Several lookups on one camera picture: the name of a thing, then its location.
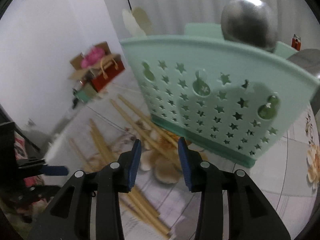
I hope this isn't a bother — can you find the floral tablecloth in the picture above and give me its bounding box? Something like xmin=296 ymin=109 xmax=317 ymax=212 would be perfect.
xmin=44 ymin=80 xmax=320 ymax=240

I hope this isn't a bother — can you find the teal small box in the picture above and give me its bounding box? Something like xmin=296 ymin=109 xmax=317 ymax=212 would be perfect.
xmin=73 ymin=83 xmax=97 ymax=103

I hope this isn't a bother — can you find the brown cardboard box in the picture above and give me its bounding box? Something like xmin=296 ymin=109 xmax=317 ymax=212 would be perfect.
xmin=68 ymin=42 xmax=121 ymax=80

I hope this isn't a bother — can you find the red gift bag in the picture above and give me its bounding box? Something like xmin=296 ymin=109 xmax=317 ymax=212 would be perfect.
xmin=91 ymin=60 xmax=125 ymax=92

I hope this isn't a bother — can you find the pink plastic bag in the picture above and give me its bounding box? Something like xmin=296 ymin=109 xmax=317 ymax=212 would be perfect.
xmin=80 ymin=47 xmax=106 ymax=69

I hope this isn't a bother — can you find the green perforated utensil basket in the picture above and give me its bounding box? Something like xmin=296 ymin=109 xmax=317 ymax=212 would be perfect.
xmin=120 ymin=23 xmax=319 ymax=168

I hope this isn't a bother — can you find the red thermos bottle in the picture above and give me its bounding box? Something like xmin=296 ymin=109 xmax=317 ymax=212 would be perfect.
xmin=291 ymin=34 xmax=301 ymax=51

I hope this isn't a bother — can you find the large steel ladle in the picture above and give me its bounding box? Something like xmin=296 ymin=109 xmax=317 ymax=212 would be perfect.
xmin=221 ymin=0 xmax=278 ymax=51

